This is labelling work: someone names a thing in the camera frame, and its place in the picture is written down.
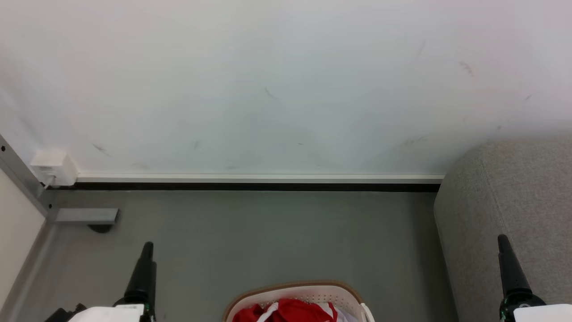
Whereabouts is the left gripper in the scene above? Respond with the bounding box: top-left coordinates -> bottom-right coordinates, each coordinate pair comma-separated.
67,242 -> 157,322

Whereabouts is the beige panel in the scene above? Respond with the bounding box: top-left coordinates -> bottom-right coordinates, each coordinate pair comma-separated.
0,169 -> 47,309

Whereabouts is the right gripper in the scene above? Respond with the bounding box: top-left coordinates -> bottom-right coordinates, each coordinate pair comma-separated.
497,234 -> 572,322

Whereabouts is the grey fabric sofa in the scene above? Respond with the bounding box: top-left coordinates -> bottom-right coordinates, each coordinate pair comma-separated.
433,136 -> 572,322

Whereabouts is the white laundry basket brown rim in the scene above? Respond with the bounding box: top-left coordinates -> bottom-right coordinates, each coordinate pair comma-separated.
223,281 -> 376,322

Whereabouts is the white wall socket box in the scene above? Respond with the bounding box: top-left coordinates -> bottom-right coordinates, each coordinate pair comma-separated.
29,151 -> 79,187

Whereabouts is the grey metal foot bar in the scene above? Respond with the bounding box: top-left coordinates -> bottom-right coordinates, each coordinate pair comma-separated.
54,208 -> 119,225

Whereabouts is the white baseboard strip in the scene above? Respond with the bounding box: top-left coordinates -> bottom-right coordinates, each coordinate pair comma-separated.
77,174 -> 446,184

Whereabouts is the grey metal frame post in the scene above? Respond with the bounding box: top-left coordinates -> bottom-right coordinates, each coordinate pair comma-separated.
0,133 -> 56,220

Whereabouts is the red garment with white trim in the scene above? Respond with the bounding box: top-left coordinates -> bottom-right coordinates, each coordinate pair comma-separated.
232,299 -> 338,322

